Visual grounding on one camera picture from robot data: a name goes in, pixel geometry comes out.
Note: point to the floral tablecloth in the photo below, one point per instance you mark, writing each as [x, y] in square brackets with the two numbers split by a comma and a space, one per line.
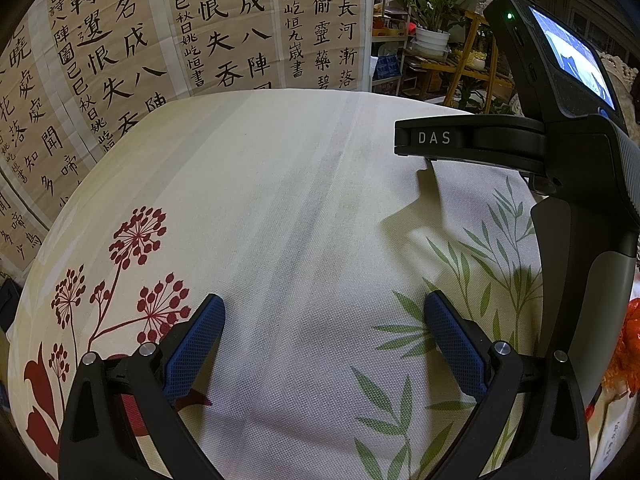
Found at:
[300, 210]

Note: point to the wooden plant stand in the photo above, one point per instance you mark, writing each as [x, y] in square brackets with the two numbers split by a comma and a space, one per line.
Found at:
[460, 75]

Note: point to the orange plastic bag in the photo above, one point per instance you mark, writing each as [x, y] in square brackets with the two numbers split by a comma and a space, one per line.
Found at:
[625, 350]

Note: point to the yellow flower pot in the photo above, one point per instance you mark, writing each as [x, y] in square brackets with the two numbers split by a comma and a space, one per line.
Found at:
[477, 60]

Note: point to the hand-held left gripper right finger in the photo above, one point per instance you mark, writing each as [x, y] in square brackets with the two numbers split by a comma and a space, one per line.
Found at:
[455, 345]

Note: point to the white box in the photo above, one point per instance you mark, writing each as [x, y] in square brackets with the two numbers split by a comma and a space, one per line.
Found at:
[617, 440]

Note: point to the potted plant in white pot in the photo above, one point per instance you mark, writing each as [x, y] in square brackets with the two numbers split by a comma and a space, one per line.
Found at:
[432, 40]

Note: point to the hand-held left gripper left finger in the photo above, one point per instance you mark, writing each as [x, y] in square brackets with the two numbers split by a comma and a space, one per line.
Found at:
[195, 350]

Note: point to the white metal rack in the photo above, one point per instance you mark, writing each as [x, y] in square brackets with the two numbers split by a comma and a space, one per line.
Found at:
[387, 65]

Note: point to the calligraphy wall hanging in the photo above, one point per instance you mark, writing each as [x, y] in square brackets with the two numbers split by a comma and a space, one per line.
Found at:
[150, 50]

